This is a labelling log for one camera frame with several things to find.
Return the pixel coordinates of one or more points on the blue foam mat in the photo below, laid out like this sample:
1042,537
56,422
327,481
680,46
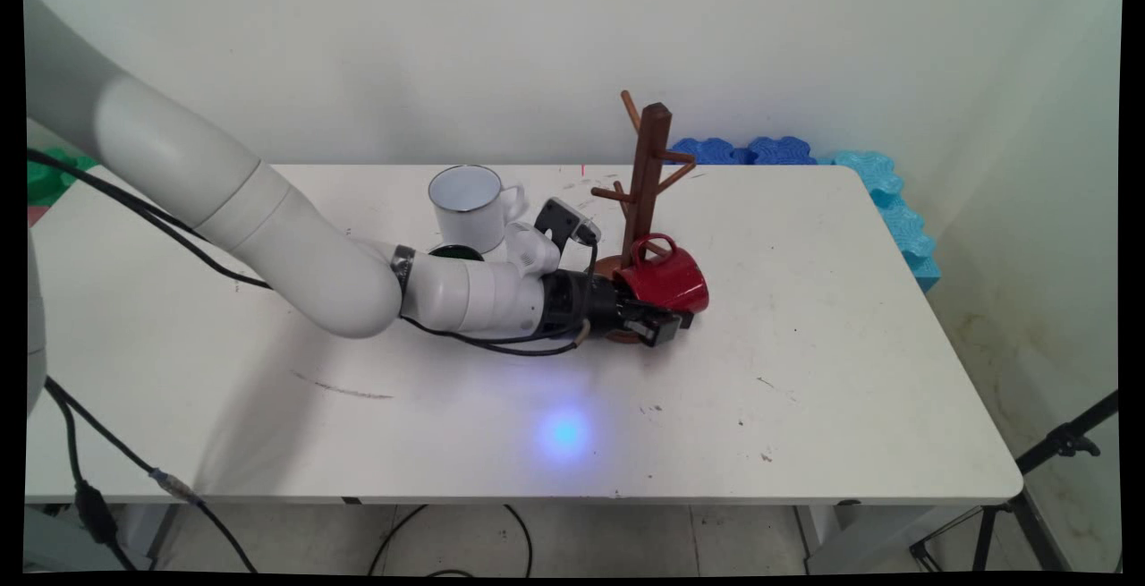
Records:
742,152

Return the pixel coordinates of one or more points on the white table leg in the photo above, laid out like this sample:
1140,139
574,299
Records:
850,537
143,532

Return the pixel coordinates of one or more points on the black tripod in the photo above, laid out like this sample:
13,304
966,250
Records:
1029,501

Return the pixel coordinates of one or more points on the dark green enamel mug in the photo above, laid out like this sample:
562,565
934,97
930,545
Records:
456,252

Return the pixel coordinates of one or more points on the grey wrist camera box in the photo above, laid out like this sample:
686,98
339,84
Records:
564,219

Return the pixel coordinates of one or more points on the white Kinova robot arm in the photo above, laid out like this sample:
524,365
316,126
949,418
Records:
268,228

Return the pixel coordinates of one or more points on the cyan foam mat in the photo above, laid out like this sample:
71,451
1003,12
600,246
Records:
899,219

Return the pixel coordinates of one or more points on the pink foam mat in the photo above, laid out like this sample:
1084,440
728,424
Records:
34,216

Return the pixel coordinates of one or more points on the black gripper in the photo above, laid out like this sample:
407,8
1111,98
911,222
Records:
581,304

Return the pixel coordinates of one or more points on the brown wooden mug tree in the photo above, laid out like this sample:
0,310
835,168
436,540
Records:
648,165

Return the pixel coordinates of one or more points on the white enamel mug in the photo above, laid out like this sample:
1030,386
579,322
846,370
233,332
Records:
465,206

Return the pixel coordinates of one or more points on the green foam mat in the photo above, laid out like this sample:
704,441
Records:
45,182

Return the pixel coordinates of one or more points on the red ceramic mug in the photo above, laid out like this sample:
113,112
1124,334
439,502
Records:
666,282

